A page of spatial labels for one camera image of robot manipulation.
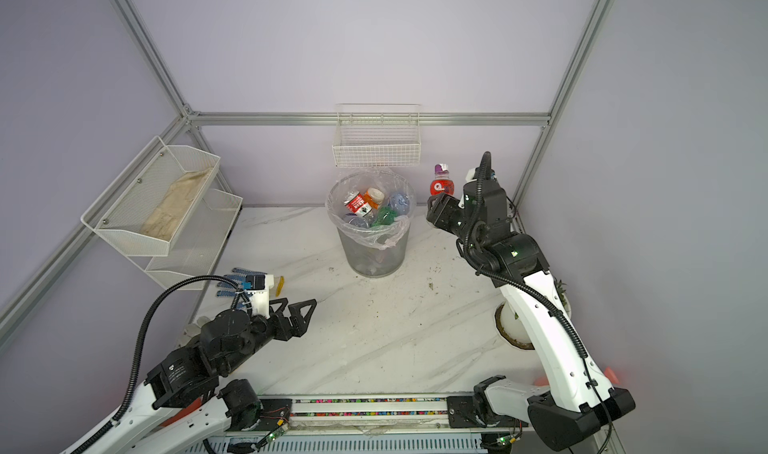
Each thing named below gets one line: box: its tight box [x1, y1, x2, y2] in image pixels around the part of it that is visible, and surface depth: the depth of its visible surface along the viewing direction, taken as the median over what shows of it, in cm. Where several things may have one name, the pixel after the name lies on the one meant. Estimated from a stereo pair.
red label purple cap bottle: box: [430, 163, 455, 196], surface depth 67 cm
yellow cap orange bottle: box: [364, 187, 385, 210], surface depth 98 cm
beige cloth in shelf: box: [141, 168, 212, 241], surface depth 80 cm
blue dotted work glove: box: [216, 268, 267, 297], surface depth 97 cm
